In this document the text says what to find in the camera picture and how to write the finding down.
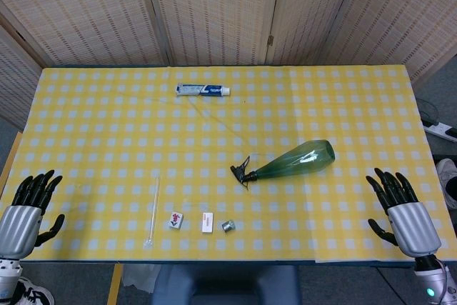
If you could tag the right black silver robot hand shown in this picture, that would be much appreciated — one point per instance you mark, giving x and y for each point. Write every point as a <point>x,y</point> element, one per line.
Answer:
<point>412,224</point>

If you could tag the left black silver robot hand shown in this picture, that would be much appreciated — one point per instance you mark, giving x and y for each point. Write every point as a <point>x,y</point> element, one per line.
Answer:
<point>19,224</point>

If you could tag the green spray bottle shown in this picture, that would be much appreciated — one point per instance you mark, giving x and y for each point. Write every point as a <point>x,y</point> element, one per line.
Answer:
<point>292,164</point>

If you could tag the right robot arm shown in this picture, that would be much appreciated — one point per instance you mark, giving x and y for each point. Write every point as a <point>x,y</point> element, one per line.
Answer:
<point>432,278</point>

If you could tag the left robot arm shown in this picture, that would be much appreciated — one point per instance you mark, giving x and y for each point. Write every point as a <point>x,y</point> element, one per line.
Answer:
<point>8,278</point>

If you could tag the black white sneaker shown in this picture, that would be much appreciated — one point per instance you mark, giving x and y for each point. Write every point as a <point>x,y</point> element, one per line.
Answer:
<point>33,292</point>

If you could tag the white power strip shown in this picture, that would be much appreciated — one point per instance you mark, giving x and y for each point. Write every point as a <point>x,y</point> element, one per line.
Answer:
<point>440,128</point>

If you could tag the clear wrapped straw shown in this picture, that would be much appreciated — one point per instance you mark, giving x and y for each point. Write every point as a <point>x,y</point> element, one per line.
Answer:
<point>153,212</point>

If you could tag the white mahjong tile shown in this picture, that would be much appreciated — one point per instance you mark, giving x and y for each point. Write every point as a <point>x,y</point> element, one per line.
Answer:
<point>176,220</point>

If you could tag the small white box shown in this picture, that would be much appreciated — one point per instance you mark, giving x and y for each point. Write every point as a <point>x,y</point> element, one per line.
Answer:
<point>207,222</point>

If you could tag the yellow checkered tablecloth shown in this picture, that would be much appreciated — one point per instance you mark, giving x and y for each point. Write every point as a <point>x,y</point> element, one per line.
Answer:
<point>221,162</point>

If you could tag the blue white toothpaste tube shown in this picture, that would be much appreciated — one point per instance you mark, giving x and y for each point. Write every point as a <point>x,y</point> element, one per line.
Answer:
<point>202,89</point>

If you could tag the brass screen hinge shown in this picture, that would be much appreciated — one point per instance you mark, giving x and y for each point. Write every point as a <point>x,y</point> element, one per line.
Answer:
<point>270,40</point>

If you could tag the woven folding screen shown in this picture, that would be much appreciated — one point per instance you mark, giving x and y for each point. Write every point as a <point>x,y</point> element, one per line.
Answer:
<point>228,12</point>

